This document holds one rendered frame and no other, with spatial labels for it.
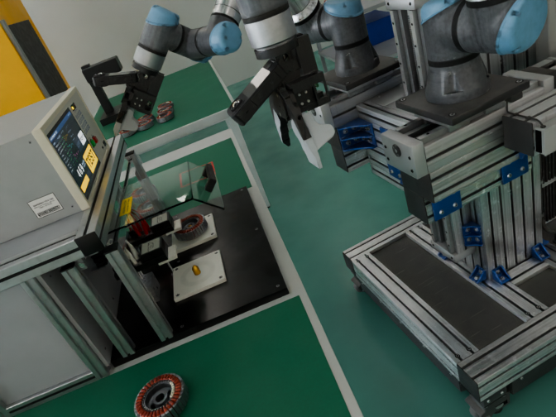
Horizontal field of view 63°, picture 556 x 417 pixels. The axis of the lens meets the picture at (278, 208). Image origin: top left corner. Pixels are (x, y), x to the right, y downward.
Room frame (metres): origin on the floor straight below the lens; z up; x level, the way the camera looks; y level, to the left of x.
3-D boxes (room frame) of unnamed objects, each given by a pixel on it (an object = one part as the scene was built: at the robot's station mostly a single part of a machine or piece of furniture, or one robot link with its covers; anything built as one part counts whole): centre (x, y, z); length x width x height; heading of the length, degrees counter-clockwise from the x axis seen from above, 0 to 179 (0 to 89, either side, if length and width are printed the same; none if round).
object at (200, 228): (1.32, 0.29, 0.80); 0.11 x 0.11 x 0.04
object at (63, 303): (1.18, 0.54, 0.92); 0.66 x 0.01 x 0.30; 3
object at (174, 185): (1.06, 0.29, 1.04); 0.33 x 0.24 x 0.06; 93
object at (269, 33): (0.75, -0.09, 1.37); 0.08 x 0.08 x 0.05
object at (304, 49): (0.74, -0.10, 1.29); 0.09 x 0.08 x 0.12; 101
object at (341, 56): (1.51, -0.43, 1.09); 0.15 x 0.15 x 0.10
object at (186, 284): (1.07, 0.28, 0.78); 0.15 x 0.15 x 0.01; 3
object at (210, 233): (1.32, 0.29, 0.78); 0.15 x 0.15 x 0.01; 3
